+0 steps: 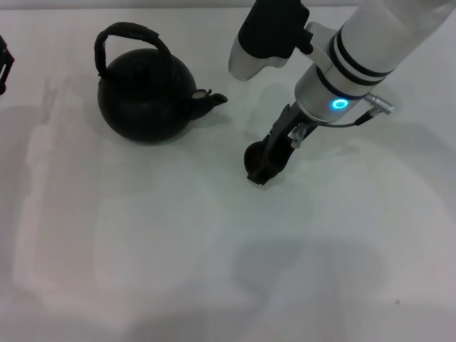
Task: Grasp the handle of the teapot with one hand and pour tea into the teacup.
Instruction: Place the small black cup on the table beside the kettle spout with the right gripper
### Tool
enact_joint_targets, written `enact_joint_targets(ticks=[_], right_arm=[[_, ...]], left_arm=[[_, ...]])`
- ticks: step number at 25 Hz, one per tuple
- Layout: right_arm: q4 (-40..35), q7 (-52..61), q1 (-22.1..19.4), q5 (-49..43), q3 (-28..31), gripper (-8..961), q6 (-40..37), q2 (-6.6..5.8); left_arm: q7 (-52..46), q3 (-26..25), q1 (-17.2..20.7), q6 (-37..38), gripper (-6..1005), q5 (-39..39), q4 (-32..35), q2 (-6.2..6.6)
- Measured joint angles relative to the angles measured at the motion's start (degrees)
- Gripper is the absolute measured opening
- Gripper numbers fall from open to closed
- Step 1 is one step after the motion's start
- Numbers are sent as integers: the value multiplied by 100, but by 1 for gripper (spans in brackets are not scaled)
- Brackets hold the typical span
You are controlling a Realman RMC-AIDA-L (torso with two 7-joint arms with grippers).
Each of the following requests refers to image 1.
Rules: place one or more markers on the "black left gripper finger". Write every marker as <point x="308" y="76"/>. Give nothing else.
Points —
<point x="3" y="46"/>

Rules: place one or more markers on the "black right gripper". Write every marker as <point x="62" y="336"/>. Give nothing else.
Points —
<point x="286" y="124"/>

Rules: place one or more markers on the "small dark round teacup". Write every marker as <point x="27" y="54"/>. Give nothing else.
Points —
<point x="253" y="156"/>

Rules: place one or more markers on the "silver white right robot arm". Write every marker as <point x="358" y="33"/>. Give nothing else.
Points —
<point x="374" y="42"/>

